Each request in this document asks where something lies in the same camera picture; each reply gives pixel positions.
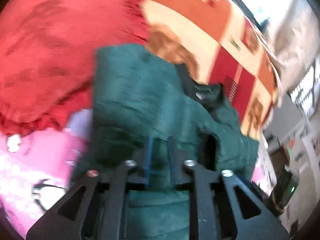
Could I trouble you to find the dark green puffer jacket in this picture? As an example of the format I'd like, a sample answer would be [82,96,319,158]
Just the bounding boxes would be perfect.
[71,44,259,239]

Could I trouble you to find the pink penguin blanket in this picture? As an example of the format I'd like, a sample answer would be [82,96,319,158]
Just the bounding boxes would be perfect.
[1,129,87,238]

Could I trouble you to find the red frilled cushion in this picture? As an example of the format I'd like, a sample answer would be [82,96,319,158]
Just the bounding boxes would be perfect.
[1,0,148,136]

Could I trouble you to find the lavender white garment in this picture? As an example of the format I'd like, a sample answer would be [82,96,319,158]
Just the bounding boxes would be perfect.
[66,109,93,141]

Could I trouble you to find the red orange patterned bedspread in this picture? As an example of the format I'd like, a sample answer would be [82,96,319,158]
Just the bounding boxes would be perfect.
[142,0,278,140]

